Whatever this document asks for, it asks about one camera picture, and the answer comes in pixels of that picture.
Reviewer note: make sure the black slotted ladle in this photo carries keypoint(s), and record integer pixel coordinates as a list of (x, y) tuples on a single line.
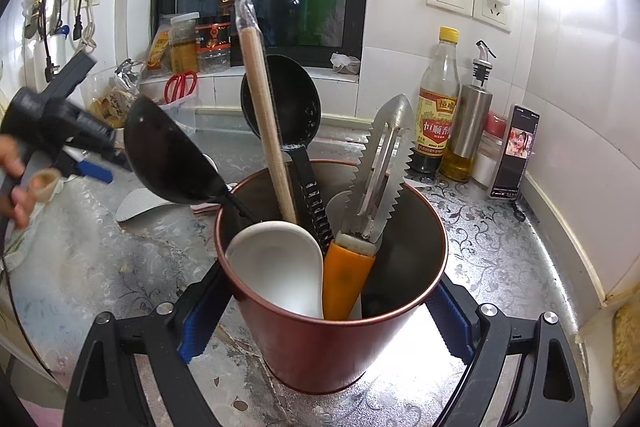
[(295, 107)]

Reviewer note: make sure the wide white soup spoon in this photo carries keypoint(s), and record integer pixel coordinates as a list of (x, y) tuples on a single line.
[(275, 272)]

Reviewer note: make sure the wooden chopsticks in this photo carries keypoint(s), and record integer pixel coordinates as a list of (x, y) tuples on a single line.
[(262, 107)]

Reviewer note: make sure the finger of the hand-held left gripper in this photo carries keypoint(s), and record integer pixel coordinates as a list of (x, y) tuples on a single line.
[(95, 172), (75, 74)]

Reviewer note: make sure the red metal utensil holder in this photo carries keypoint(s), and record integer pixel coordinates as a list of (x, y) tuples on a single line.
[(320, 357)]

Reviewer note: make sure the yellowish sponge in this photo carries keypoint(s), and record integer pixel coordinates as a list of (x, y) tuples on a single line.
[(625, 347)]

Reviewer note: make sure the clear plastic container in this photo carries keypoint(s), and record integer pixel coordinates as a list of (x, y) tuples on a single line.
[(180, 114)]

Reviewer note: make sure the person's left hand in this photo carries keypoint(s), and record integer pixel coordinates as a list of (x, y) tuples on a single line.
[(10, 154)]

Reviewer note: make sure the black and red labelled jar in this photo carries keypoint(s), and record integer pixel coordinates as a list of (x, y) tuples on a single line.
[(212, 37)]

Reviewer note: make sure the pink cloth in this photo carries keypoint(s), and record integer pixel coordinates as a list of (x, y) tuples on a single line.
[(40, 414)]

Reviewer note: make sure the orange packet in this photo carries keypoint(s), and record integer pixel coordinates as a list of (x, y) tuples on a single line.
[(160, 49)]

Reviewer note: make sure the stainless steel oil dispenser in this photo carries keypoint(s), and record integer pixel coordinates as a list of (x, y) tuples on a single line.
[(470, 127)]

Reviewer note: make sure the red lidded jar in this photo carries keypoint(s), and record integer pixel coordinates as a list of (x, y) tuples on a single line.
[(495, 124)]

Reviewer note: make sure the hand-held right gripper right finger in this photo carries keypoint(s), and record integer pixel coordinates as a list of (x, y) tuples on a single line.
[(452, 317)]

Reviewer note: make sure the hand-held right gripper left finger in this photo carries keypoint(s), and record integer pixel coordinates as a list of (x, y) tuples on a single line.
[(197, 322)]

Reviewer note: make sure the textured white rice paddle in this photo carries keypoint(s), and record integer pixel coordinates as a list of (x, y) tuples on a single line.
[(142, 204)]

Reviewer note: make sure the black smartphone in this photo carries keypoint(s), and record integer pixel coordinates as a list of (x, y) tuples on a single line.
[(510, 167)]

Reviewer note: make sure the dark vinegar bottle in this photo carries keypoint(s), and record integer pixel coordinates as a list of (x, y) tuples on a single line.
[(435, 132)]

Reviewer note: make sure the red scissors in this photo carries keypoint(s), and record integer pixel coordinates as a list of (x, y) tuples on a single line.
[(182, 86)]

